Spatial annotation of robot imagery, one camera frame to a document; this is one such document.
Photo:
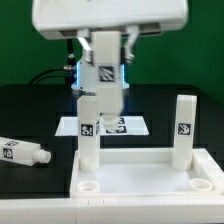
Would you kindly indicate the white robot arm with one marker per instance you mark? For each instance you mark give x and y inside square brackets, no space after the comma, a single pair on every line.
[107,31]

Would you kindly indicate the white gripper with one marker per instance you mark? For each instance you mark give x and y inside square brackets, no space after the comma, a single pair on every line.
[62,19]

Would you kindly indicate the white desk top tray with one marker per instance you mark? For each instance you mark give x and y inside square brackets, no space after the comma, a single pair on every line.
[147,172]

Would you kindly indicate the white front fence bar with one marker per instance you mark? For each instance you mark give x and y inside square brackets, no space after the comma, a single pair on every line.
[156,211]

